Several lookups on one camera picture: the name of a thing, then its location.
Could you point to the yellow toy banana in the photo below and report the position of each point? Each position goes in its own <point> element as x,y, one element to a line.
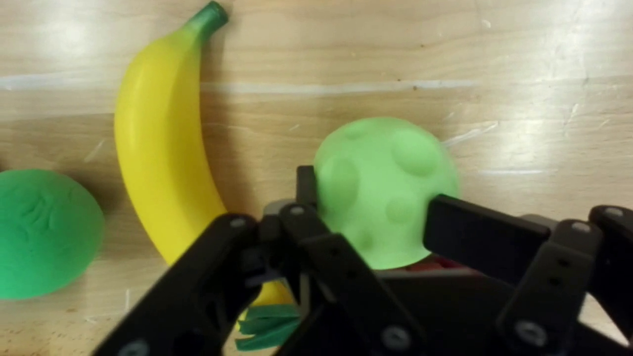
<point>158,144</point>

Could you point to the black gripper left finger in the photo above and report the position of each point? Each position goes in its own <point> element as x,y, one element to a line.
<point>307,188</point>

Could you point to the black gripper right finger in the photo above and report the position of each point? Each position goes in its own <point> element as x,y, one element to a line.
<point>487,229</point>

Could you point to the green toy ball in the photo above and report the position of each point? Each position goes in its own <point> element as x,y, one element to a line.
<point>42,233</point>

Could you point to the light green dimpled ball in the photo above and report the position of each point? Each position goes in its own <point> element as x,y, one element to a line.
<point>382,178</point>

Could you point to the red toy radish green leaves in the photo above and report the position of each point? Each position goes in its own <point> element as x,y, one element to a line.
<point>263,324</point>

